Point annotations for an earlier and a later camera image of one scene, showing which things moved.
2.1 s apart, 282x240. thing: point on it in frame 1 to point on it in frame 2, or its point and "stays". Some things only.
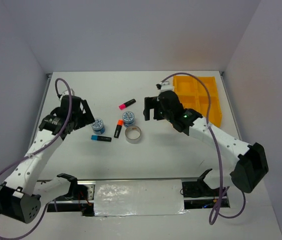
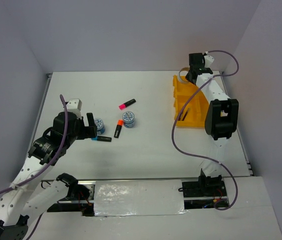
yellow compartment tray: x=192 y=94 stays
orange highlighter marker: x=118 y=128 stays
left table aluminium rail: x=39 y=113 stays
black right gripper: x=150 y=103 to x=187 y=77
